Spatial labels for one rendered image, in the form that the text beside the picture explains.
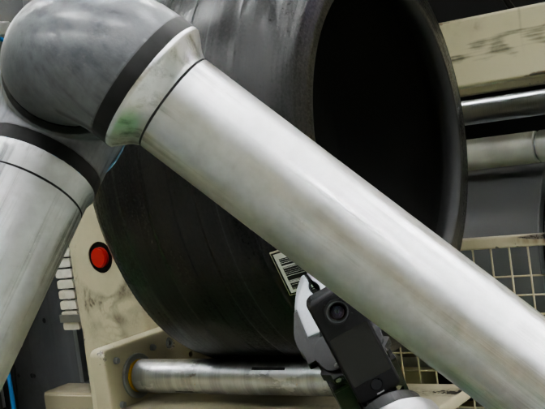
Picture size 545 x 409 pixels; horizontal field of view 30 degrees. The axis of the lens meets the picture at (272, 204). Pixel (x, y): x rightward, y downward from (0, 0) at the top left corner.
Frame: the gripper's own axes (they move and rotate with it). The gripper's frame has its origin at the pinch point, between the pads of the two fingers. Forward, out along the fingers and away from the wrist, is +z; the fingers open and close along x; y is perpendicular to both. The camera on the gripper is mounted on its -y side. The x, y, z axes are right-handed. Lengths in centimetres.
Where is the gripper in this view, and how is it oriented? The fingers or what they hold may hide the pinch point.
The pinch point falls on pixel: (308, 278)
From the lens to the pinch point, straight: 109.6
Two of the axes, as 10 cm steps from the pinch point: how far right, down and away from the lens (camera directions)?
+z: -3.5, -5.8, 7.4
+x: 8.8, -4.7, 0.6
